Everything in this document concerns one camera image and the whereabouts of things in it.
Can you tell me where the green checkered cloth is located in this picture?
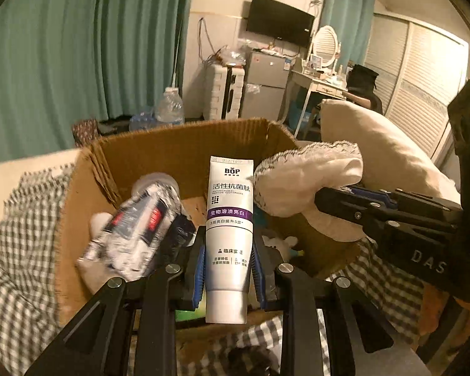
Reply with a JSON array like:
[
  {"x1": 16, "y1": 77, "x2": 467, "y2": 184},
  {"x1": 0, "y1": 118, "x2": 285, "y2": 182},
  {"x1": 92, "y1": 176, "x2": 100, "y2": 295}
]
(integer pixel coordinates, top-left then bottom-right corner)
[{"x1": 0, "y1": 164, "x2": 423, "y2": 375}]

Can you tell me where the brown cardboard box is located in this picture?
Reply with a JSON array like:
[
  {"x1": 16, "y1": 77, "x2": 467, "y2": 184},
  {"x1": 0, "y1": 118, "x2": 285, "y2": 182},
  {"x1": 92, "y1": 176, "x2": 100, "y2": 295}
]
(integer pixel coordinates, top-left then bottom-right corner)
[{"x1": 53, "y1": 116, "x2": 362, "y2": 358}]

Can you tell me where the white plastic bottle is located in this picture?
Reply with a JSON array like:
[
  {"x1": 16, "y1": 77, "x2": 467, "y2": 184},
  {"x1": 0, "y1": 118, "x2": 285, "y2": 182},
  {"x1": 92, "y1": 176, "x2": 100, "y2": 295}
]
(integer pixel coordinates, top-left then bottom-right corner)
[{"x1": 131, "y1": 172, "x2": 180, "y2": 200}]

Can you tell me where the black chair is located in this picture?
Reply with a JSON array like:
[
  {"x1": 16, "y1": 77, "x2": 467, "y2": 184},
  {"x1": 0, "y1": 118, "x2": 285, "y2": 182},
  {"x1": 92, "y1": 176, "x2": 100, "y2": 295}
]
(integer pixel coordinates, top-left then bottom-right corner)
[{"x1": 344, "y1": 65, "x2": 383, "y2": 114}]

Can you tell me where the white toothpaste tube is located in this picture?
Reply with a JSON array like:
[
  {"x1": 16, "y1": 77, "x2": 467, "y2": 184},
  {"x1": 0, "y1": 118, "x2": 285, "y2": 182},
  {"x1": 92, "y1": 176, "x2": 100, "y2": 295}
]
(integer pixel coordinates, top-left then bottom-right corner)
[{"x1": 205, "y1": 156, "x2": 254, "y2": 324}]

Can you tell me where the cream pillow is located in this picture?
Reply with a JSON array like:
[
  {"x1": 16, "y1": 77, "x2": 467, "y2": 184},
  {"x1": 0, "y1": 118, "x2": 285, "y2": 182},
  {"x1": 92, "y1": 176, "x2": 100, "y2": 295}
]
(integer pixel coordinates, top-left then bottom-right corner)
[{"x1": 321, "y1": 99, "x2": 461, "y2": 205}]

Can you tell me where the white lace cloth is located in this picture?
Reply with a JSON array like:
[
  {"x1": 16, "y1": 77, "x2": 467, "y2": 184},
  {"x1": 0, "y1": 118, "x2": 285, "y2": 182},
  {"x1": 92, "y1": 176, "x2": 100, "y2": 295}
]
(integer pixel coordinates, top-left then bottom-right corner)
[{"x1": 253, "y1": 141, "x2": 364, "y2": 243}]

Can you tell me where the white suitcase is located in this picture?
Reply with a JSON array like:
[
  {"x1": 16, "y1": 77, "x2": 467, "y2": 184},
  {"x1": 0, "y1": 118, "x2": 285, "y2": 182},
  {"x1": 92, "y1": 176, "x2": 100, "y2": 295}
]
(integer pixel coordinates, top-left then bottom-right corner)
[{"x1": 203, "y1": 65, "x2": 245, "y2": 121}]

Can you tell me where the green curtain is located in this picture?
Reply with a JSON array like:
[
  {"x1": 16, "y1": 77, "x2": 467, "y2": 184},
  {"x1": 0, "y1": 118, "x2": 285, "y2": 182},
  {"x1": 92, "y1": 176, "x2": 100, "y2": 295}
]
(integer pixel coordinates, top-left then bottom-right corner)
[{"x1": 0, "y1": 0, "x2": 191, "y2": 162}]

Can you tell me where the black wall television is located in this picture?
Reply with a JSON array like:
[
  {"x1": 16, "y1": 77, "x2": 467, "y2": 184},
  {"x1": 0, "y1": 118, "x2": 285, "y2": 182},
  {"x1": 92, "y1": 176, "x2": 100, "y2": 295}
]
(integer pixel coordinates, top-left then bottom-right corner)
[{"x1": 246, "y1": 0, "x2": 314, "y2": 48}]

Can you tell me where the grey mini fridge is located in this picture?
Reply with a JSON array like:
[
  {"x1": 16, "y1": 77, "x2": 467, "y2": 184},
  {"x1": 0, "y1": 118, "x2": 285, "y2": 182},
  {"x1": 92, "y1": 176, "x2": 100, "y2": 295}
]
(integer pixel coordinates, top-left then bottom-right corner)
[{"x1": 240, "y1": 50, "x2": 291, "y2": 121}]

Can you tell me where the white louvered wardrobe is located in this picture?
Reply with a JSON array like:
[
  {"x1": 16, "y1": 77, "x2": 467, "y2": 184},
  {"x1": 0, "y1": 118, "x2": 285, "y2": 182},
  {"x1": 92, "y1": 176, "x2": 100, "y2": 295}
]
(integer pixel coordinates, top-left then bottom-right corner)
[{"x1": 364, "y1": 13, "x2": 469, "y2": 164}]

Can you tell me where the silver crinkled foil bag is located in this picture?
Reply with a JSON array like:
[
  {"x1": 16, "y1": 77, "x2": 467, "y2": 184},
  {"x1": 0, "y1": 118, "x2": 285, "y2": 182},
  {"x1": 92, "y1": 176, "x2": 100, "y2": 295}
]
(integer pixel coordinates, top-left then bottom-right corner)
[{"x1": 77, "y1": 196, "x2": 197, "y2": 292}]

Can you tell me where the clear water jug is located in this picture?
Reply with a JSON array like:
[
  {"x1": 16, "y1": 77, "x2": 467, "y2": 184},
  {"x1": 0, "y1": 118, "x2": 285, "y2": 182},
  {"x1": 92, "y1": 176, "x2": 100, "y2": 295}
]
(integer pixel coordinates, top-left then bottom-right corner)
[{"x1": 154, "y1": 86, "x2": 185, "y2": 125}]

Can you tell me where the white dressing table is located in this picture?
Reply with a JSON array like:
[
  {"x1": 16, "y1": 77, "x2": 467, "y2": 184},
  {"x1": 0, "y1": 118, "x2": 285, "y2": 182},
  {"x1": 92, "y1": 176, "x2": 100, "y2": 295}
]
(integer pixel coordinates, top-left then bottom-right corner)
[{"x1": 279, "y1": 70, "x2": 347, "y2": 138}]

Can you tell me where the white oval mirror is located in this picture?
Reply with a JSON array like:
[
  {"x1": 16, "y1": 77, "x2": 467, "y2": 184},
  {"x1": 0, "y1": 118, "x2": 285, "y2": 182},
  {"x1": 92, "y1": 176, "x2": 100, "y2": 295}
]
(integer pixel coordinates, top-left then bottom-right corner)
[{"x1": 307, "y1": 25, "x2": 340, "y2": 68}]

